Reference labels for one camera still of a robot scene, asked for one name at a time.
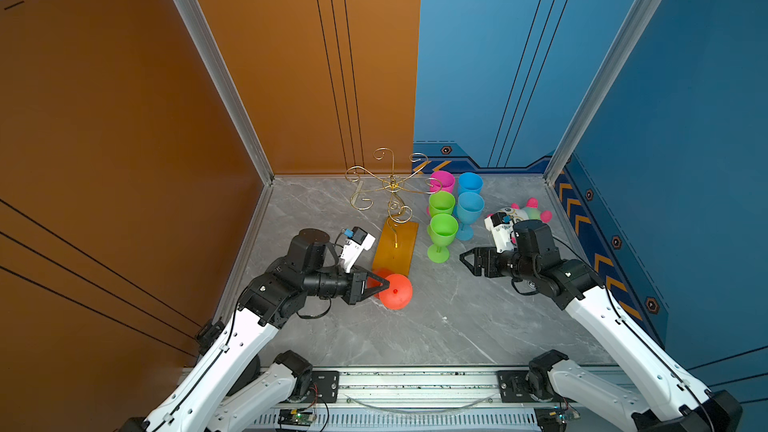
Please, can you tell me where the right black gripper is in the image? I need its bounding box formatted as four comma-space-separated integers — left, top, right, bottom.
457, 245, 538, 283

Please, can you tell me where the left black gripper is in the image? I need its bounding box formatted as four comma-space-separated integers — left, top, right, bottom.
303, 264, 389, 306

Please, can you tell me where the red wine glass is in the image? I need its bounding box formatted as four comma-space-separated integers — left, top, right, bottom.
374, 268, 413, 310

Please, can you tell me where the green wine glass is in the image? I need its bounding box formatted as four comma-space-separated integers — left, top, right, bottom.
428, 190, 456, 217
427, 214, 459, 263

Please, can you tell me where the light blue wine glass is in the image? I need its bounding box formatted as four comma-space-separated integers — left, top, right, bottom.
455, 191, 485, 241

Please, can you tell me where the pink wine glass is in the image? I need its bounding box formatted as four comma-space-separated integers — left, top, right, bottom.
428, 170, 455, 194

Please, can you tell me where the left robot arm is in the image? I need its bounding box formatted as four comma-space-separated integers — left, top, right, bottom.
121, 227, 389, 431

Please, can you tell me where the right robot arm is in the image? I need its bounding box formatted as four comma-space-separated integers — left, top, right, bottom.
460, 220, 743, 431

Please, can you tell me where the wooden rack base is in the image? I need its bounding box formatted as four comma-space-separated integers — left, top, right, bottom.
372, 218, 418, 276

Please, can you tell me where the white pink plush toy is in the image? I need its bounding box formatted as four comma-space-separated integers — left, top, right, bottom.
497, 197, 553, 225

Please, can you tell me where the left circuit board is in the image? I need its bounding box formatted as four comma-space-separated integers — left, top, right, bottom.
276, 409, 317, 431

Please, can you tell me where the circuit board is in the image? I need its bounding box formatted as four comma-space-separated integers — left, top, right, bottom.
534, 407, 581, 432
276, 409, 317, 431

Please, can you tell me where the right circuit board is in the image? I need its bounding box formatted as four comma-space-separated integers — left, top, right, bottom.
534, 407, 581, 432

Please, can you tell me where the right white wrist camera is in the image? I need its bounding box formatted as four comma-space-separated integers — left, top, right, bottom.
484, 208, 518, 253

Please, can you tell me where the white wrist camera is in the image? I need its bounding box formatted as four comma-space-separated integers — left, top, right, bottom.
484, 208, 518, 253
339, 226, 376, 273

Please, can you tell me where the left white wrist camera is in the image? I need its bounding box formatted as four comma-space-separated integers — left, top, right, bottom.
339, 226, 376, 273

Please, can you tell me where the gold wire glass rack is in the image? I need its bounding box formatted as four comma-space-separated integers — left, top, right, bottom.
344, 147, 431, 223

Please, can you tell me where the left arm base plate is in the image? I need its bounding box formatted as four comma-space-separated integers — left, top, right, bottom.
288, 370, 340, 404

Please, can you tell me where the aluminium front rail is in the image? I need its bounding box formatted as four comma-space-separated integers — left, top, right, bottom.
158, 364, 679, 432

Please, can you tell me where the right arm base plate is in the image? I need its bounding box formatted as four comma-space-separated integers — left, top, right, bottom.
496, 369, 537, 403

